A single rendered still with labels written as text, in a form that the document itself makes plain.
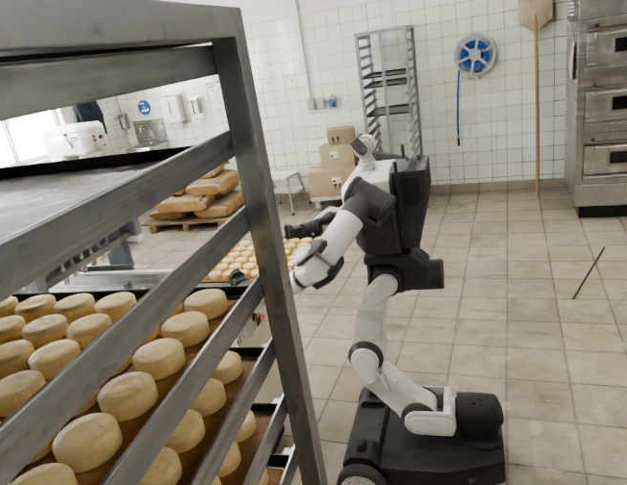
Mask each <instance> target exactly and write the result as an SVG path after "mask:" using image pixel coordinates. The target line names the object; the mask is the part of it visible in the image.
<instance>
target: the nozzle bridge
mask: <svg viewBox="0 0 627 485"><path fill-rule="evenodd" d="M140 233H142V230H141V227H140V223H139V220H138V217H136V218H135V219H133V220H132V221H130V222H128V223H127V224H125V225H124V226H122V227H120V228H119V229H117V230H115V231H114V232H113V233H112V235H111V236H110V237H109V238H108V239H109V243H104V241H102V242H101V243H100V245H101V248H96V245H95V246H94V247H92V248H91V249H92V253H91V254H88V251H86V252H85V253H83V255H84V259H82V260H80V259H79V257H78V255H77V257H76V258H75V259H73V260H74V263H75V264H74V265H72V266H71V265H70V264H69V262H68V261H67V263H66V264H65V265H64V268H65V270H64V271H60V269H59V267H57V268H54V269H53V270H51V271H49V272H48V273H46V274H45V275H43V276H41V277H40V278H39V279H38V280H36V281H34V282H33V283H31V284H30V285H28V286H26V287H25V288H23V289H22V290H20V291H18V292H17V293H16V294H35V293H50V292H49V289H51V288H52V287H54V286H55V285H57V284H59V283H60V282H62V281H63V280H64V279H65V278H67V277H68V276H70V275H72V274H73V273H75V272H76V271H78V270H79V269H81V268H83V267H84V266H86V265H88V264H89V263H91V262H92V261H94V260H95V259H97V258H98V257H100V256H101V255H103V254H105V253H107V252H108V251H109V250H111V249H112V250H113V255H112V256H111V257H110V256H109V255H108V253H107V256H108V259H109V262H110V265H124V264H132V265H133V266H134V265H135V264H134V261H133V258H132V254H131V251H130V248H129V245H128V242H127V239H128V238H130V237H131V236H137V235H139V234H140Z"/></svg>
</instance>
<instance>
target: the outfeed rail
mask: <svg viewBox="0 0 627 485"><path fill-rule="evenodd" d="M172 270H173V268H167V269H139V270H112V271H88V272H87V273H84V272H79V278H78V279H75V278H74V277H73V275H70V276H68V277H69V285H67V286H74V285H111V284H125V283H126V282H128V281H131V283H132V284H148V283H158V282H159V281H161V280H162V279H163V278H164V277H165V276H166V275H167V274H168V273H169V272H171V271H172Z"/></svg>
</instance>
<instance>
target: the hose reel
mask: <svg viewBox="0 0 627 485"><path fill-rule="evenodd" d="M495 56H496V47H495V44H494V42H493V40H492V39H491V38H490V37H489V36H487V35H485V34H482V33H473V34H470V35H467V36H465V37H464V38H462V39H461V40H460V41H459V43H458V44H457V46H456V48H455V51H454V62H455V65H456V67H457V68H458V84H457V132H458V135H457V138H458V146H460V134H459V83H460V71H461V73H463V74H465V75H469V76H477V75H478V76H477V79H478V80H481V79H482V76H481V75H480V74H483V73H485V72H486V71H487V70H489V69H490V67H491V66H492V64H493V62H494V60H495Z"/></svg>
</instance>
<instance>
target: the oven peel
mask: <svg viewBox="0 0 627 485"><path fill-rule="evenodd" d="M552 15H553V0H518V20H519V22H520V23H521V24H522V25H524V26H525V27H527V28H529V29H530V30H532V31H533V33H534V34H535V78H536V197H539V43H538V32H539V29H540V28H541V27H542V26H543V25H544V24H546V23H547V22H548V21H549V20H550V19H551V17H552Z"/></svg>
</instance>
